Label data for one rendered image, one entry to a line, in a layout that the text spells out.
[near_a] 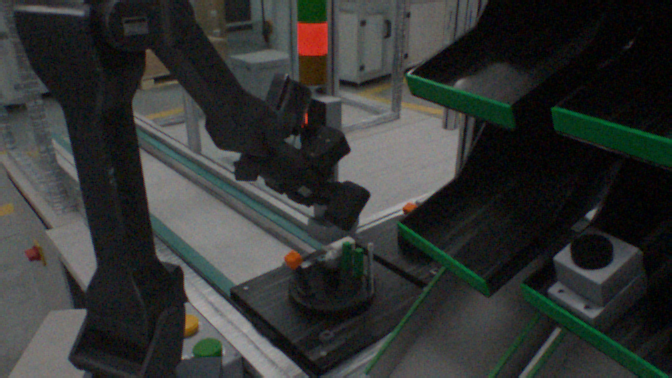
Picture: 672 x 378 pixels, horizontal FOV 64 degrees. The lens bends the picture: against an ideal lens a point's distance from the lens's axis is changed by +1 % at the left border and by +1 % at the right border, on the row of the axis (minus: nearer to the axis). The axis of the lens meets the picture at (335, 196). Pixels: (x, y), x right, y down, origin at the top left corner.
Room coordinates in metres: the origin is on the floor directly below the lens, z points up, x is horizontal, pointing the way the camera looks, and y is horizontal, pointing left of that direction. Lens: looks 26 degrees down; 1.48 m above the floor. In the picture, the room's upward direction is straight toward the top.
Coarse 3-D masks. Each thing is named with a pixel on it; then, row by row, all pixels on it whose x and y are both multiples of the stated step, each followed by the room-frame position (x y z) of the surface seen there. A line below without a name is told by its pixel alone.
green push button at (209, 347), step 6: (198, 342) 0.59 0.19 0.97; (204, 342) 0.59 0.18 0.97; (210, 342) 0.59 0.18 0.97; (216, 342) 0.59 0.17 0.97; (192, 348) 0.58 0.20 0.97; (198, 348) 0.58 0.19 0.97; (204, 348) 0.58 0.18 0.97; (210, 348) 0.58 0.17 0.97; (216, 348) 0.58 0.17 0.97; (198, 354) 0.56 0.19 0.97; (204, 354) 0.56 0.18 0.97; (210, 354) 0.56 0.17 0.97; (216, 354) 0.57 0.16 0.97
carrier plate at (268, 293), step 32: (352, 256) 0.82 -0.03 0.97; (256, 288) 0.72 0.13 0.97; (288, 288) 0.72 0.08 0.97; (384, 288) 0.72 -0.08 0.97; (416, 288) 0.72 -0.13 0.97; (288, 320) 0.64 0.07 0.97; (320, 320) 0.64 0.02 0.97; (352, 320) 0.64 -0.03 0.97; (384, 320) 0.64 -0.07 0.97; (320, 352) 0.57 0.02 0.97; (352, 352) 0.57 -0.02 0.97
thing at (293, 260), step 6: (294, 252) 0.66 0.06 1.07; (306, 252) 0.67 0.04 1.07; (288, 258) 0.65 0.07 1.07; (294, 258) 0.65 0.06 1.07; (300, 258) 0.66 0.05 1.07; (306, 258) 0.67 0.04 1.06; (288, 264) 0.65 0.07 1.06; (294, 264) 0.65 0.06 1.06; (300, 264) 0.66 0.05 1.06; (294, 270) 0.66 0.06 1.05; (300, 270) 0.66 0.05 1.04; (300, 276) 0.66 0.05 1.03; (300, 282) 0.66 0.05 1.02; (306, 282) 0.67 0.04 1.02; (300, 288) 0.67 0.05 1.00; (306, 288) 0.67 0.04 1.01
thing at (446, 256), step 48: (480, 144) 0.56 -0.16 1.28; (528, 144) 0.59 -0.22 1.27; (576, 144) 0.56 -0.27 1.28; (480, 192) 0.53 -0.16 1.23; (528, 192) 0.51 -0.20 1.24; (576, 192) 0.45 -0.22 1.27; (432, 240) 0.49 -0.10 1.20; (480, 240) 0.47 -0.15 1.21; (528, 240) 0.42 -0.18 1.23; (480, 288) 0.40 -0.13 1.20
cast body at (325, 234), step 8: (320, 208) 0.70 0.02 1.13; (320, 216) 0.70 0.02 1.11; (312, 224) 0.69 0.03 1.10; (320, 224) 0.69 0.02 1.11; (328, 224) 0.69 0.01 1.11; (312, 232) 0.70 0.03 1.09; (320, 232) 0.68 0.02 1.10; (328, 232) 0.68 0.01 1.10; (336, 232) 0.69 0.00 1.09; (344, 232) 0.70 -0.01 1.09; (352, 232) 0.71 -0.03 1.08; (320, 240) 0.68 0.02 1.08; (328, 240) 0.68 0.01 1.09; (336, 240) 0.69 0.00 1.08
